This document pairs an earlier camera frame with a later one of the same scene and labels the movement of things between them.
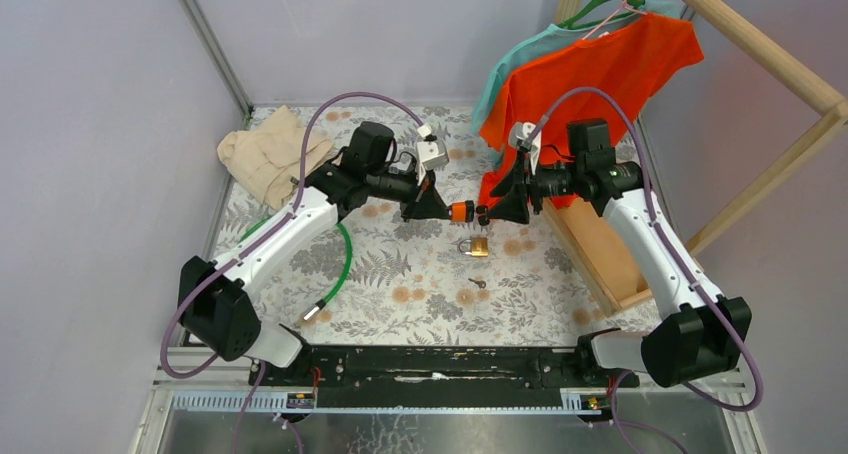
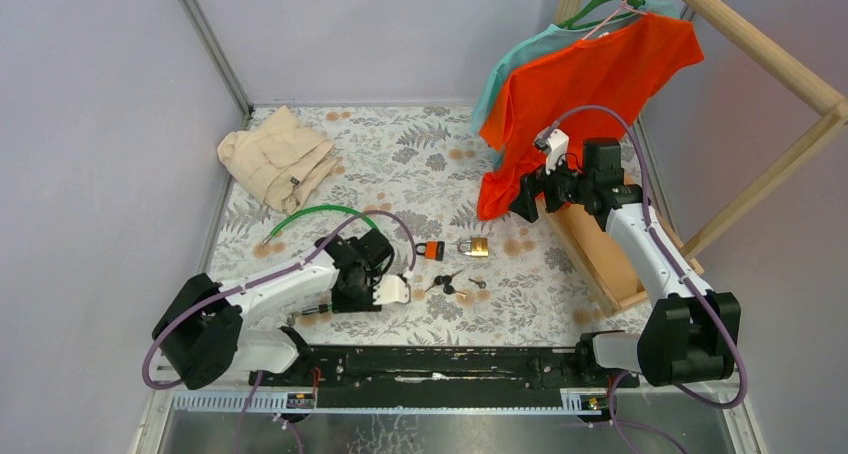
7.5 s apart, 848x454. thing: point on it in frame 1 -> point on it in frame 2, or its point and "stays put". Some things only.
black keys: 483,218 -> 446,280
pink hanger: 624,6 stays put
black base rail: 431,377 stays put
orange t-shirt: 603,77 stays put
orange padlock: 461,212 -> 433,250
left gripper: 424,202 -> 341,305
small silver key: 482,284 stays put
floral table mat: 371,279 stays put
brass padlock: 478,246 stays put
